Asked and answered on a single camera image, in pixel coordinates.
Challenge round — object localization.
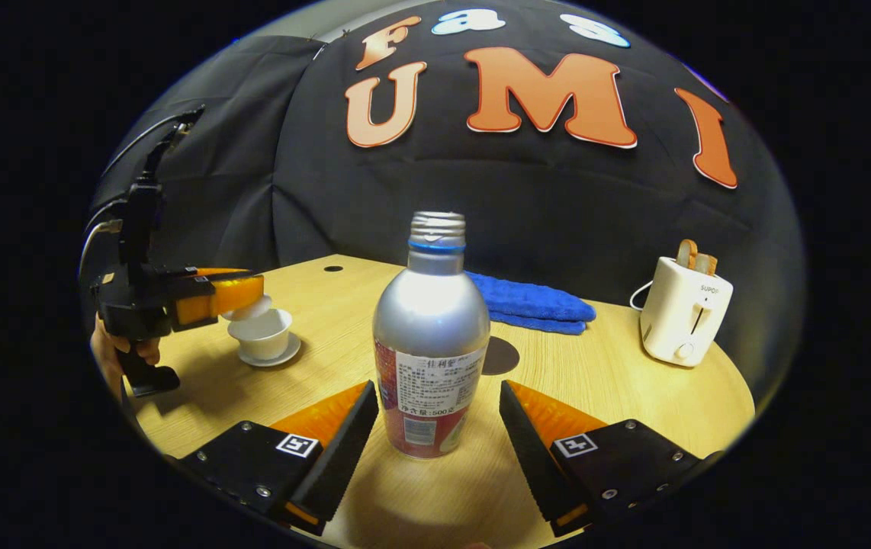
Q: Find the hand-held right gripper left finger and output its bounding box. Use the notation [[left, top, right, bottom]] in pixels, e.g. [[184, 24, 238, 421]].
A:
[[165, 381, 380, 536]]

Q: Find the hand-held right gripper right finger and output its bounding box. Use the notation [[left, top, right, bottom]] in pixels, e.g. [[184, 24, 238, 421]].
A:
[[499, 380, 722, 538]]

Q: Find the white teacup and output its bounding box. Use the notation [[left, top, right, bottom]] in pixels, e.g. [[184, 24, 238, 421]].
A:
[[227, 308, 293, 361]]

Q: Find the dark round coaster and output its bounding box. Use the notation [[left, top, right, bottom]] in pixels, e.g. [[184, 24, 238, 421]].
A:
[[481, 336, 521, 376]]

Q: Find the silver water bottle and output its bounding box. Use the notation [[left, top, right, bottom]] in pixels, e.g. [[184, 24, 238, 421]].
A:
[[372, 211, 492, 460]]

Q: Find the white saucer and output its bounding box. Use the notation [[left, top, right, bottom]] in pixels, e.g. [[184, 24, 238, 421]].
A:
[[237, 333, 302, 368]]

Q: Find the blue towel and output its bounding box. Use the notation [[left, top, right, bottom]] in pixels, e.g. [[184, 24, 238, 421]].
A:
[[466, 271, 597, 336]]

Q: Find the white toaster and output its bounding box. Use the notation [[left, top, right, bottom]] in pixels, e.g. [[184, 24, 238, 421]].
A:
[[639, 256, 734, 368]]

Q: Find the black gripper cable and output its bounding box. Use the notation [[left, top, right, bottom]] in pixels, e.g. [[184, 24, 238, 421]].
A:
[[79, 218, 125, 284]]

